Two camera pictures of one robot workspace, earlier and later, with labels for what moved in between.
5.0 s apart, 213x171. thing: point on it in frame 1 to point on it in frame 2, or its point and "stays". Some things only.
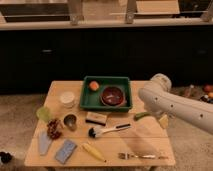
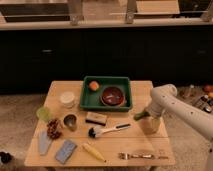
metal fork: [126, 155] stays
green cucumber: [139, 115] stays
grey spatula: [44, 142] stays
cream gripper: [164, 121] to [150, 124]
